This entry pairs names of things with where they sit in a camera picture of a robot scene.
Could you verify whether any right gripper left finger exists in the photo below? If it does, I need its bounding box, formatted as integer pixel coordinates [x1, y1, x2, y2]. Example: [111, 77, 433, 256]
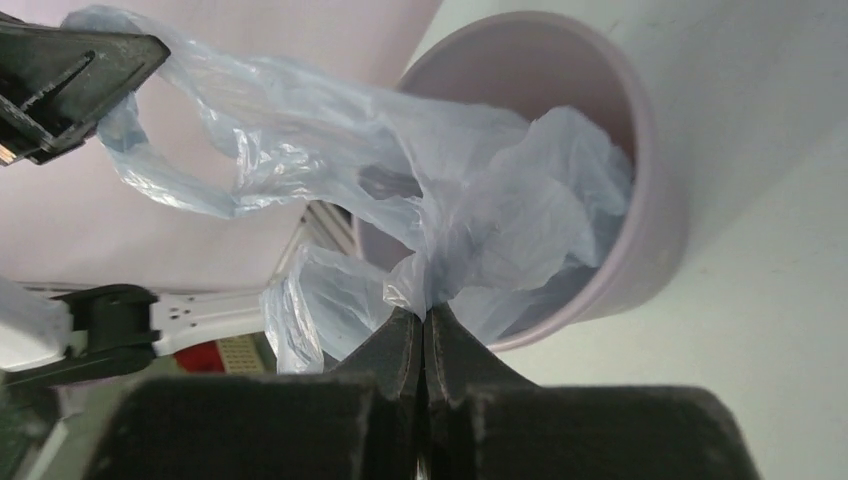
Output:
[84, 310, 422, 479]

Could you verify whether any light blue plastic trash bag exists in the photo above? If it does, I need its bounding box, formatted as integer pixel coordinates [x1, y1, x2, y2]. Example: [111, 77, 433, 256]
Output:
[62, 5, 636, 376]

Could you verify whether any grey cylindrical trash bin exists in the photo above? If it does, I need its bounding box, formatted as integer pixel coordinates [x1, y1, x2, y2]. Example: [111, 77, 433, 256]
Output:
[398, 11, 687, 351]

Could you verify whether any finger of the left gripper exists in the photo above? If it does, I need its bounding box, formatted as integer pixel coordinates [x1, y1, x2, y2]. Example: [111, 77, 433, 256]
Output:
[1, 14, 170, 166]

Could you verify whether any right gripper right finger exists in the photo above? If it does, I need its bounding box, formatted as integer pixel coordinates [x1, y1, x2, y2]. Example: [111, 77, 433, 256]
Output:
[423, 305, 760, 479]

